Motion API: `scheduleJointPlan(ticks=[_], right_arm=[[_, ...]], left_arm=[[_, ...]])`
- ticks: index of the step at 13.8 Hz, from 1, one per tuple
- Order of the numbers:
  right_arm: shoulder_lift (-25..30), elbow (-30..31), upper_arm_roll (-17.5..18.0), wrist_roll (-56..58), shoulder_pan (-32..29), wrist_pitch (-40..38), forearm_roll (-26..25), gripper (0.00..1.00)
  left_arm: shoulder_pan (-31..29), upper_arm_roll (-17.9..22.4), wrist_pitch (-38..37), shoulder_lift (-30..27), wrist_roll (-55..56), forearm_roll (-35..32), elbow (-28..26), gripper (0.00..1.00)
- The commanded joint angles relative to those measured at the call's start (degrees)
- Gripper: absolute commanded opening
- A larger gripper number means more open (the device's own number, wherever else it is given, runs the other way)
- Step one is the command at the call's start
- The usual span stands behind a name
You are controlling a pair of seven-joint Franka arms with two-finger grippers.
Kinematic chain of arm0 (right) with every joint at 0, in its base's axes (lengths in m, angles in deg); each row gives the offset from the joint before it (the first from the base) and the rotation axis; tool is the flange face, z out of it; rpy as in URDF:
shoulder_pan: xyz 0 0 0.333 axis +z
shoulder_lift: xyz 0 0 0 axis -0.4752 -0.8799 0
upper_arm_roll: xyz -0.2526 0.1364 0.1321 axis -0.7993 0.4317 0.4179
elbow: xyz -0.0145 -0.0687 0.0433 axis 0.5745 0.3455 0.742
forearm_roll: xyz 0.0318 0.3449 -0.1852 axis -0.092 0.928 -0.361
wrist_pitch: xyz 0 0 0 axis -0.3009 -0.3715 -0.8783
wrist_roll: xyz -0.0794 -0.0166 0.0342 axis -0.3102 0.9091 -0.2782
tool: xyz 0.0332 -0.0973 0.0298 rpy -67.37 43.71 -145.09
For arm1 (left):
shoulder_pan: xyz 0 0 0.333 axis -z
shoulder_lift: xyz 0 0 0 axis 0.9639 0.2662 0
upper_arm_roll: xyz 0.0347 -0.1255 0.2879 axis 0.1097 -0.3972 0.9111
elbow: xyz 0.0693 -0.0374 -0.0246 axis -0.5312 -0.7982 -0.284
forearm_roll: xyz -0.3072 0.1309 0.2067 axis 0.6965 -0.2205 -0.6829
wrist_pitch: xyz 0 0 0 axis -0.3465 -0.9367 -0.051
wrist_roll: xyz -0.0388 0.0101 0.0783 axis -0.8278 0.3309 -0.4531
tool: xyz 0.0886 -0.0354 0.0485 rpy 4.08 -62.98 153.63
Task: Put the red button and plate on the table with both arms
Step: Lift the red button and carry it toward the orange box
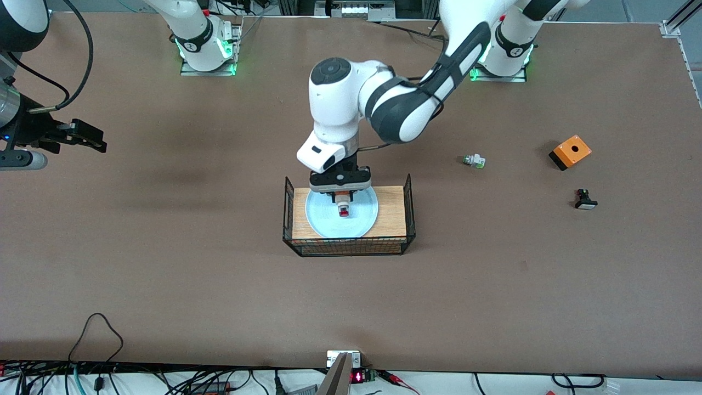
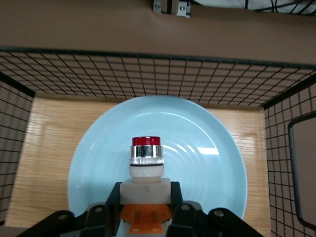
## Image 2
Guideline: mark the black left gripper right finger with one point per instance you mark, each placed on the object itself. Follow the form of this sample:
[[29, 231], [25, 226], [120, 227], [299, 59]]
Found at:
[[187, 222]]

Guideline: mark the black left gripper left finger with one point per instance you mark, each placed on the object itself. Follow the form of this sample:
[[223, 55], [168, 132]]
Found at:
[[98, 222]]

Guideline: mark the red push button switch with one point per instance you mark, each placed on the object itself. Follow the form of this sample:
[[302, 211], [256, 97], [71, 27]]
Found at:
[[145, 192]]

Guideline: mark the light blue round plate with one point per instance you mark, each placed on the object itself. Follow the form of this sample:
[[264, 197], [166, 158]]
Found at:
[[192, 138]]

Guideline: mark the aluminium profile post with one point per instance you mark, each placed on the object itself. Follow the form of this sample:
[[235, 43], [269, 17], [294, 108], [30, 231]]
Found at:
[[172, 6]]

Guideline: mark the small metal mounting bracket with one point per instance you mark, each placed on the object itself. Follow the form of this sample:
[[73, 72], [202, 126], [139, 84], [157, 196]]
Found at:
[[158, 6]]

